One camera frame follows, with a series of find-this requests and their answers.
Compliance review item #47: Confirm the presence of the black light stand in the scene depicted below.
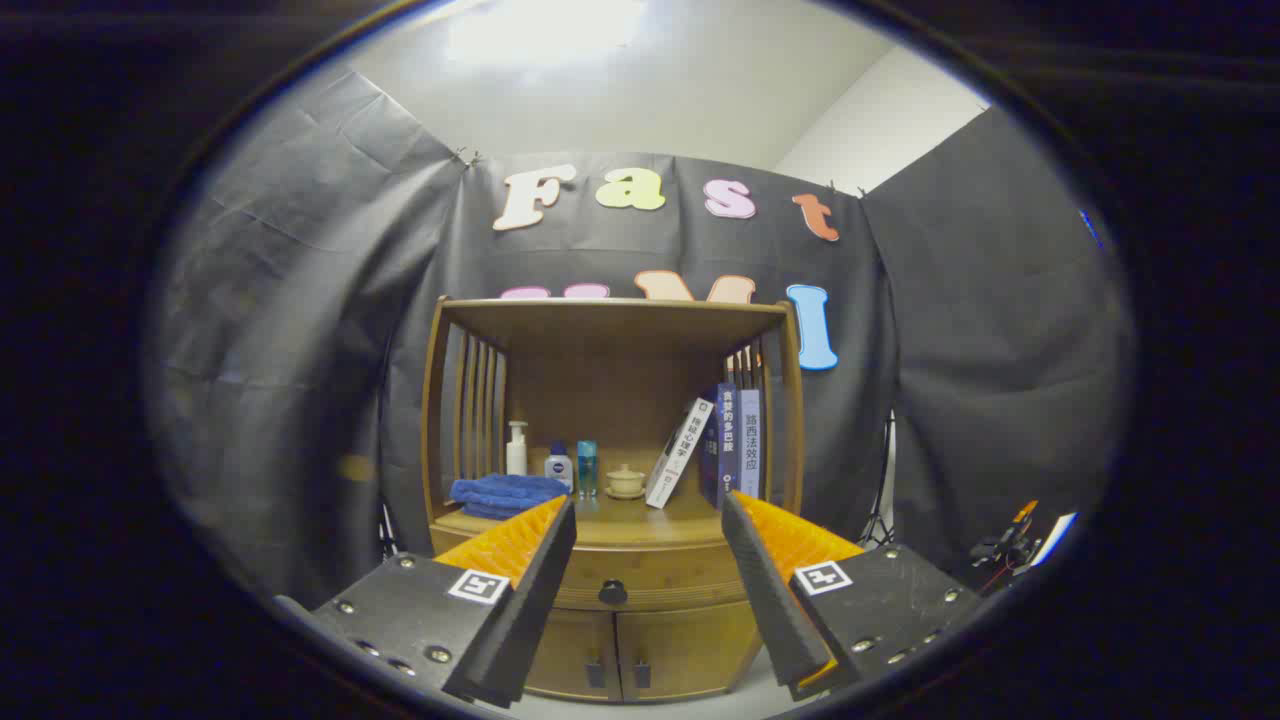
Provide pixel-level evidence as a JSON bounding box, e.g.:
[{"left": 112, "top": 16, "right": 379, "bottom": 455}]
[{"left": 862, "top": 410, "right": 896, "bottom": 549}]

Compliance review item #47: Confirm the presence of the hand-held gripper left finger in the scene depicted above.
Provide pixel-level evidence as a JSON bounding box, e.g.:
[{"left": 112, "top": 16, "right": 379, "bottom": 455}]
[{"left": 275, "top": 495, "right": 579, "bottom": 709}]

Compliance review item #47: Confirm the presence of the pale lavender book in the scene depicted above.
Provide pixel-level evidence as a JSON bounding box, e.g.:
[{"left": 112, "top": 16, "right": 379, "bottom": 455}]
[{"left": 737, "top": 388, "right": 763, "bottom": 501}]

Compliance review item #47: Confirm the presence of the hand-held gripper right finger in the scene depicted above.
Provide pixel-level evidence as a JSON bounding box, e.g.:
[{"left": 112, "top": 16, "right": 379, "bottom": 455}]
[{"left": 720, "top": 490, "right": 986, "bottom": 701}]

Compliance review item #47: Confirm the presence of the wooden drawer with black knob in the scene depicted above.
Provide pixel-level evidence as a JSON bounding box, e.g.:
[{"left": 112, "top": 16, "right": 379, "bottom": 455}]
[{"left": 548, "top": 545, "right": 753, "bottom": 613}]

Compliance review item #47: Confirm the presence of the black clamp with orange tip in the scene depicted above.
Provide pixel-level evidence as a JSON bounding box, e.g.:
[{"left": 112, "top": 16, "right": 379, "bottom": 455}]
[{"left": 968, "top": 500, "right": 1041, "bottom": 581}]

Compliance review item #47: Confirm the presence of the wooden cabinet door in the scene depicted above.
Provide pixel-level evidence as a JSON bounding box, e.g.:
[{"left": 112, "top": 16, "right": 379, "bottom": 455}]
[
  {"left": 615, "top": 600, "right": 763, "bottom": 703},
  {"left": 525, "top": 610, "right": 621, "bottom": 701}
]

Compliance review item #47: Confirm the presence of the white box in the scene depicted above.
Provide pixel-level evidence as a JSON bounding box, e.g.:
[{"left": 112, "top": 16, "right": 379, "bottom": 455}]
[{"left": 1030, "top": 512, "right": 1079, "bottom": 571}]

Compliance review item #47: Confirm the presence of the dark blue book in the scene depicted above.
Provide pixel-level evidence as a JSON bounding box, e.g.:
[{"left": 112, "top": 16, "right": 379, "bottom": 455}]
[{"left": 698, "top": 382, "right": 739, "bottom": 509}]

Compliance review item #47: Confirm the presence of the white book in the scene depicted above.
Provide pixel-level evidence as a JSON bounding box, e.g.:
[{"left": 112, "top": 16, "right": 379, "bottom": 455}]
[{"left": 645, "top": 397, "right": 717, "bottom": 510}]

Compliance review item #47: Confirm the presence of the wooden cabinet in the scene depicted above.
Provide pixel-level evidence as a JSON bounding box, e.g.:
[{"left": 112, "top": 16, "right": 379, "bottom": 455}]
[{"left": 420, "top": 296, "right": 806, "bottom": 703}]

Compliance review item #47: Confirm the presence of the blue folded towel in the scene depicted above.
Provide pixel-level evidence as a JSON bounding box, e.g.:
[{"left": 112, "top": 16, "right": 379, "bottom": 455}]
[{"left": 449, "top": 473, "right": 571, "bottom": 521}]

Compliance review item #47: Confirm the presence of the wooden countertop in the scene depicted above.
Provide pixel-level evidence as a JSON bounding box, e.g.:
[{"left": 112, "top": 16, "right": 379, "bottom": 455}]
[{"left": 432, "top": 488, "right": 741, "bottom": 551}]

